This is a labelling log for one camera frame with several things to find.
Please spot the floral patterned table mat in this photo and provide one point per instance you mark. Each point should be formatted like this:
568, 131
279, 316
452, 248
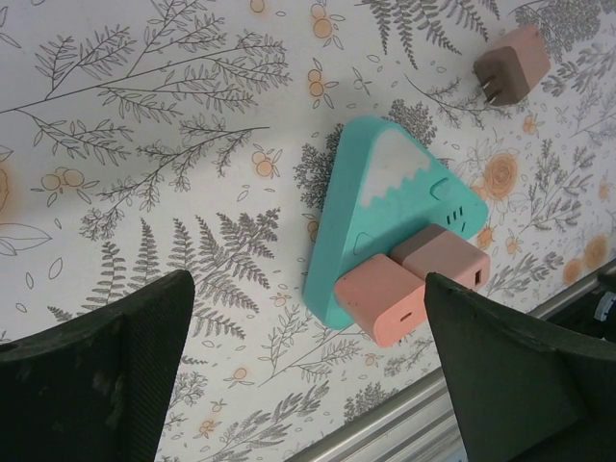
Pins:
144, 144

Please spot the aluminium front frame rail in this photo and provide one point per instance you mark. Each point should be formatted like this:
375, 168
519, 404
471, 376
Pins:
409, 409

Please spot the teal triangular power strip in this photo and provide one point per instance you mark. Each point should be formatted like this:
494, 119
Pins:
366, 226

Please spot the pink cube plug adapter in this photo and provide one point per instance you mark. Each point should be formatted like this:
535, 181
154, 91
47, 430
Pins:
520, 62
443, 255
375, 298

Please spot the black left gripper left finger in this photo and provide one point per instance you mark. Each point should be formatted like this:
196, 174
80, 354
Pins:
72, 385

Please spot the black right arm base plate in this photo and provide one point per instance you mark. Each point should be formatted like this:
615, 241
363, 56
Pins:
607, 303

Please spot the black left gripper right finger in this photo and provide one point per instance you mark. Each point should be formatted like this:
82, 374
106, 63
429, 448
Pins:
529, 394

